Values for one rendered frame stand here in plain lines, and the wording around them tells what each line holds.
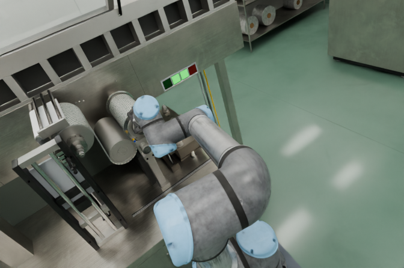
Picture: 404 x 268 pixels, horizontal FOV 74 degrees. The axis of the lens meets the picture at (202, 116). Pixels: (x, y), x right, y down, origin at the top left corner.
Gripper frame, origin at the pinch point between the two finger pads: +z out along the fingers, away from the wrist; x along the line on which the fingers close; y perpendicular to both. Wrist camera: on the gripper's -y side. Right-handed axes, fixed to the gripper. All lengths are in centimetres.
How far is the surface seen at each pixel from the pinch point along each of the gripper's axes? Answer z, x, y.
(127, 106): 7.2, -0.7, 13.1
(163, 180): 22.1, 2.5, -24.7
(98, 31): 8, -8, 51
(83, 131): -1.4, 20.1, 11.7
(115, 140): 7.1, 11.5, 3.0
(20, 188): 41, 60, 11
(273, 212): 78, -58, -99
